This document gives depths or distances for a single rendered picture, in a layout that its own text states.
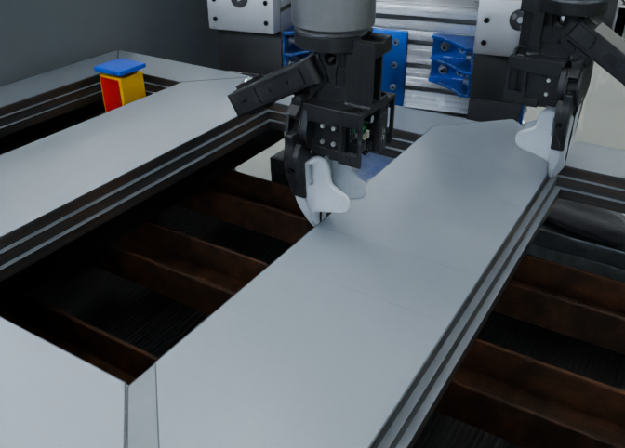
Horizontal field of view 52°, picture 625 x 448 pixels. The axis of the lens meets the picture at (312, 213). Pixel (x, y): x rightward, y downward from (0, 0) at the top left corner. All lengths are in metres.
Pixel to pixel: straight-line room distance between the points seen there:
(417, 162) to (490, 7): 0.37
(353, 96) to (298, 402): 0.27
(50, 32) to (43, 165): 0.47
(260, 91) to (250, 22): 0.61
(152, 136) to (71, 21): 0.46
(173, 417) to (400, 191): 0.40
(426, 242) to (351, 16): 0.24
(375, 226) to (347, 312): 0.15
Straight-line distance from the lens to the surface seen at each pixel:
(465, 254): 0.65
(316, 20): 0.56
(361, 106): 0.58
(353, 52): 0.57
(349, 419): 0.47
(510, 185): 0.79
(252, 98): 0.64
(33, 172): 0.86
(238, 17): 1.24
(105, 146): 0.91
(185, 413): 0.48
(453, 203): 0.74
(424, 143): 0.88
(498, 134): 0.93
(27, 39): 1.27
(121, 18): 1.41
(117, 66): 1.13
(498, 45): 1.12
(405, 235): 0.67
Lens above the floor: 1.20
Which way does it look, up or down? 30 degrees down
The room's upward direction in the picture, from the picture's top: straight up
